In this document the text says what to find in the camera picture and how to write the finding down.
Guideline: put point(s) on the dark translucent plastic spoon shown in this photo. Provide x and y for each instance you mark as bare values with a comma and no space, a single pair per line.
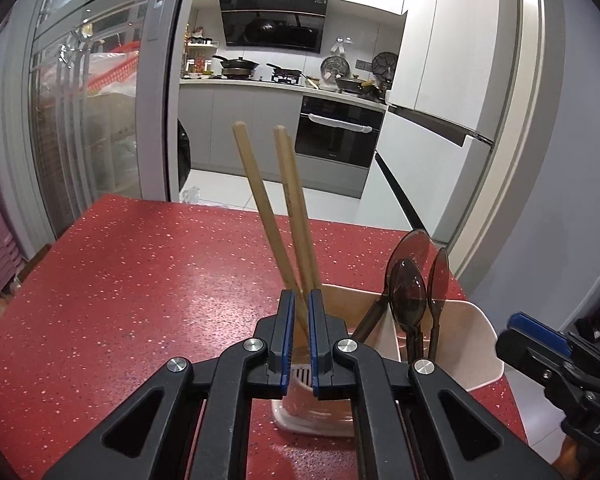
407,295
415,242
437,280

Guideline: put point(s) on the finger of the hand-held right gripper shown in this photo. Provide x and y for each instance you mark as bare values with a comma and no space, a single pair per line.
540,330
530,355

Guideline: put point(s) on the beige plastic utensil holder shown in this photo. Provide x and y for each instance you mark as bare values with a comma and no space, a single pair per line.
472,360

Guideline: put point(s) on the white refrigerator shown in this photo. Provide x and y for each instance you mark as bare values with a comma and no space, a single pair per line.
430,135

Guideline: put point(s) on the white plastic bag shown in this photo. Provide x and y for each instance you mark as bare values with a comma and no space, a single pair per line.
190,195

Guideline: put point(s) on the black bag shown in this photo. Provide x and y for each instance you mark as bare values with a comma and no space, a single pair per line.
183,155

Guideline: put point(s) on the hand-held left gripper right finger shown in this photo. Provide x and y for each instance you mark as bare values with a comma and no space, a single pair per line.
314,345

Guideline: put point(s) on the dark cooking pot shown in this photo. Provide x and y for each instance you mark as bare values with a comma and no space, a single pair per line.
355,85

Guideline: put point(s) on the black built-in oven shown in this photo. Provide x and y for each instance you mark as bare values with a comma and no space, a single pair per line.
337,132

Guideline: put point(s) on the person's right hand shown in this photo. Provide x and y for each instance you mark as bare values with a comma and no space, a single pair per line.
567,457

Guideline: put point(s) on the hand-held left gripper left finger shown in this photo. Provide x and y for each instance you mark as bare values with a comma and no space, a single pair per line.
290,340

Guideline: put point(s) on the round metal steamer rack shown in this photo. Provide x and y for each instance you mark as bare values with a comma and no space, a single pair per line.
335,67
384,65

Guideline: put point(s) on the black wok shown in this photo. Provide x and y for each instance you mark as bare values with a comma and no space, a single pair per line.
237,66

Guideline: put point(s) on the red plastic basket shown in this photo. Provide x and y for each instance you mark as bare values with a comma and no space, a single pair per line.
112,67

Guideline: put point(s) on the black frying pan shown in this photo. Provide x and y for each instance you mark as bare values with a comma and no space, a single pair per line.
285,72

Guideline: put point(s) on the spice rack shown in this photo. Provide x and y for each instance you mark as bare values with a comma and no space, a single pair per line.
200,52

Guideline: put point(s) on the black range hood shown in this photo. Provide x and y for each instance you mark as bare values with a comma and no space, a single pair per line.
275,22

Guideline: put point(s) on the glass sliding door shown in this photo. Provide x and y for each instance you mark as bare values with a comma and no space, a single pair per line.
95,110

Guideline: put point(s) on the wooden chopstick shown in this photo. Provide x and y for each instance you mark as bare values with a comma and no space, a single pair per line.
260,195
292,152
292,195

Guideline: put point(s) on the grey kitchen base cabinets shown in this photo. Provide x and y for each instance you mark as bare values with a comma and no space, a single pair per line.
230,130

